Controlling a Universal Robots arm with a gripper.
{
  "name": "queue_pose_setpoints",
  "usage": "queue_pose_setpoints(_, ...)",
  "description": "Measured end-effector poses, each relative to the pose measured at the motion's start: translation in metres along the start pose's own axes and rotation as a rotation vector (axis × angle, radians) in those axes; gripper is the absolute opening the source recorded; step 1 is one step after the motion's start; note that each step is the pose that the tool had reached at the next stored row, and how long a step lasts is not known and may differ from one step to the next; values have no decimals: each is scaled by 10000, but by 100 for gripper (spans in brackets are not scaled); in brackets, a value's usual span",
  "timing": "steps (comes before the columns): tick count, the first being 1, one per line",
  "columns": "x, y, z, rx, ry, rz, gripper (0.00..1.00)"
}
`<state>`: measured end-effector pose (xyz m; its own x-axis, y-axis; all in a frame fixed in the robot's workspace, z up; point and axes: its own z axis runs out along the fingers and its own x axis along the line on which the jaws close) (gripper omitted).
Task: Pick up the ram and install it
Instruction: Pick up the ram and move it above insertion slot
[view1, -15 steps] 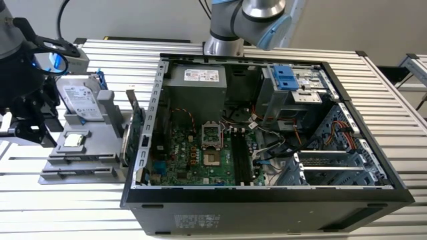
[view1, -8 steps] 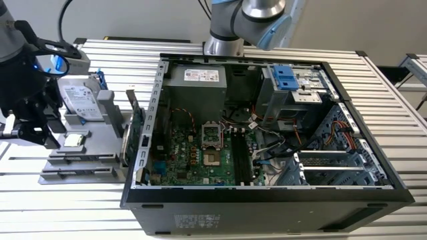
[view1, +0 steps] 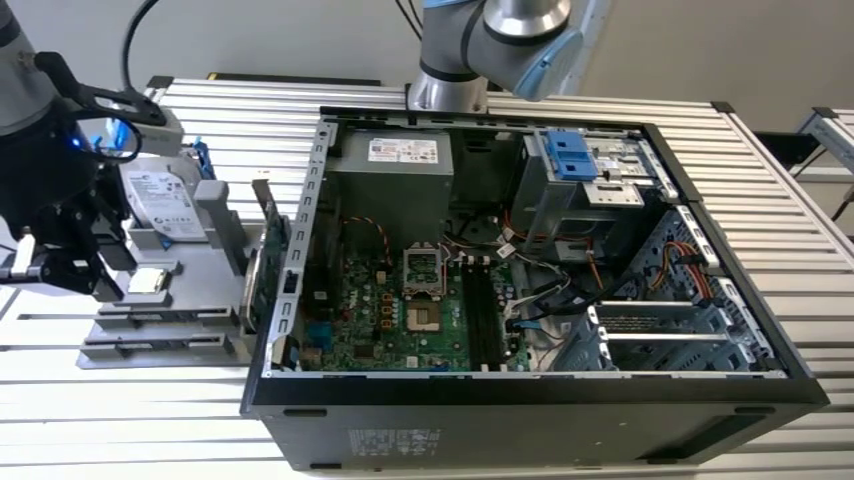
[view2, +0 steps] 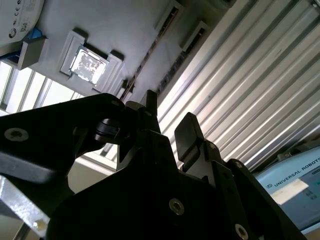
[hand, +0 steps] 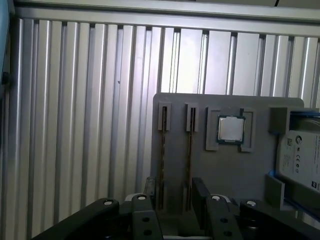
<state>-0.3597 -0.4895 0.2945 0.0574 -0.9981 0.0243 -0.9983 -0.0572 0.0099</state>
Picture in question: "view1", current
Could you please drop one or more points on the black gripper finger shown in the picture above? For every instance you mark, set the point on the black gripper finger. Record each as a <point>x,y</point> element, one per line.
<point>116,235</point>
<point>73,272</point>

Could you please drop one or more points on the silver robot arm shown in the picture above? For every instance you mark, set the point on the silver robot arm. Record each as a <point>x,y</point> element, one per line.
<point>453,45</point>

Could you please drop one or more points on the black RAM slot bank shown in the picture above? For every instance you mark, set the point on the black RAM slot bank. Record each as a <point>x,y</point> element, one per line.
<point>483,315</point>

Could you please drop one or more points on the hard disk in blue carrier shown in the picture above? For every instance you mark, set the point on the hard disk in blue carrier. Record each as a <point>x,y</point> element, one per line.
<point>166,200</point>

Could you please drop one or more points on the silver CPU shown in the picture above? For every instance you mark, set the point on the silver CPU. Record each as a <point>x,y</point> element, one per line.
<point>148,281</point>

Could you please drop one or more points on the grey parts rack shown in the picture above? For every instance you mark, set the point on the grey parts rack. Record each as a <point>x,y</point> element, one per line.
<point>193,280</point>

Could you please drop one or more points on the green graphics card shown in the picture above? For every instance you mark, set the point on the green graphics card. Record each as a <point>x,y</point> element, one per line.
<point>267,280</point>

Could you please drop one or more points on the black case fan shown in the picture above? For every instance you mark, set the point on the black case fan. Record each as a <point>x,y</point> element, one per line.
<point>327,260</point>

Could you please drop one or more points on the green motherboard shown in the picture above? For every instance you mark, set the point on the green motherboard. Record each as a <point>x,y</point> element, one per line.
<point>360,320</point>

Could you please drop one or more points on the grey power supply unit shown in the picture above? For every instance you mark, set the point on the grey power supply unit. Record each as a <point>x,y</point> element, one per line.
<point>393,200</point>

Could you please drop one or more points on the CPU socket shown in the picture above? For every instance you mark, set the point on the CPU socket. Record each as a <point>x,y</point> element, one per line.
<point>424,316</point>

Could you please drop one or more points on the black open PC case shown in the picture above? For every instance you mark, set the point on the black open PC case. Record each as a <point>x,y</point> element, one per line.
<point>467,425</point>

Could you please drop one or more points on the blue drive bay latch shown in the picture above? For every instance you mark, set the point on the blue drive bay latch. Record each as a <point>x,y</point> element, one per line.
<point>567,155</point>

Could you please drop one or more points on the metal disk bay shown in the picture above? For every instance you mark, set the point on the metal disk bay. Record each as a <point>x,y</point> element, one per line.
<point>667,337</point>

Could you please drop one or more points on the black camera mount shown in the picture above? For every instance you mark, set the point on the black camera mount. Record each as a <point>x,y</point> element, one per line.
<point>80,92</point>

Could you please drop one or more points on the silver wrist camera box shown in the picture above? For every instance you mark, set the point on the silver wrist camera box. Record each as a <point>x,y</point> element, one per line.
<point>160,137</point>

